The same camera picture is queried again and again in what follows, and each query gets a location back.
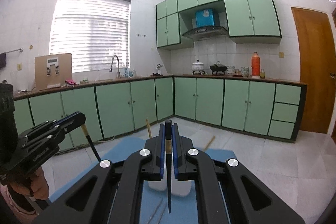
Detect brown cardboard water dispenser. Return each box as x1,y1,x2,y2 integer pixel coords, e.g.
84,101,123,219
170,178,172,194
34,53,72,90

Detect chrome kitchen faucet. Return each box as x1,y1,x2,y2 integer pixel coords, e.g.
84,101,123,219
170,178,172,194
109,54,122,80

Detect orange thermos bottle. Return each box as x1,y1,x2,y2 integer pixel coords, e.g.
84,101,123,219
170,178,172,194
251,52,261,79

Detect blue table mat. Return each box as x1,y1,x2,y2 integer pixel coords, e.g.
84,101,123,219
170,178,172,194
48,137,236,224

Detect right bamboo chopstick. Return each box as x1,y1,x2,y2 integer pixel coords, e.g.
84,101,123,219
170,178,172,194
203,136,216,152

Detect green lower kitchen cabinets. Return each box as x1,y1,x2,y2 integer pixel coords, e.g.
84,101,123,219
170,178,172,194
14,76,307,142

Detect green upper kitchen cabinets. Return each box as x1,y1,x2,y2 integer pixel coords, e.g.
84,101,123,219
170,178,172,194
156,0,282,50

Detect white cooking pot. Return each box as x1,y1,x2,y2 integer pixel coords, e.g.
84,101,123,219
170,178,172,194
191,60,205,75

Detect blue box above hood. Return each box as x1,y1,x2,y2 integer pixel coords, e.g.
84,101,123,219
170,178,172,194
195,9,220,27

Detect bamboo chopstick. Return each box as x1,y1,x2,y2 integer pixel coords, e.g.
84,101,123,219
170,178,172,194
146,119,152,139
203,136,216,152

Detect person's left hand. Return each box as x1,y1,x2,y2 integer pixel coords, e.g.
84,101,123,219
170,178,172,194
11,167,50,200

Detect left wooden door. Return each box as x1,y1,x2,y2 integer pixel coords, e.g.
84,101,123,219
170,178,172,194
291,7,335,134

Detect green kitchen cabinets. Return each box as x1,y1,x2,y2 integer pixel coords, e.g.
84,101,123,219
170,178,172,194
156,0,282,50
14,76,307,142

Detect white twin utensil holder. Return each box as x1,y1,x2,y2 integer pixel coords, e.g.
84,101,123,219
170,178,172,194
146,178,192,198

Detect left bamboo chopstick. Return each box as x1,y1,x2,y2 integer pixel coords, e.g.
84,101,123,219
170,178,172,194
146,119,152,139

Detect black wok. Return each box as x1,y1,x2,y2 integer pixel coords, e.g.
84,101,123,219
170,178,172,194
210,61,227,75

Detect white window blinds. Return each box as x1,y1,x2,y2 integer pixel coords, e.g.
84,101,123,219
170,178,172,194
49,0,131,73

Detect black range hood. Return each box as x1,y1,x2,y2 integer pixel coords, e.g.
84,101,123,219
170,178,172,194
182,26,228,41

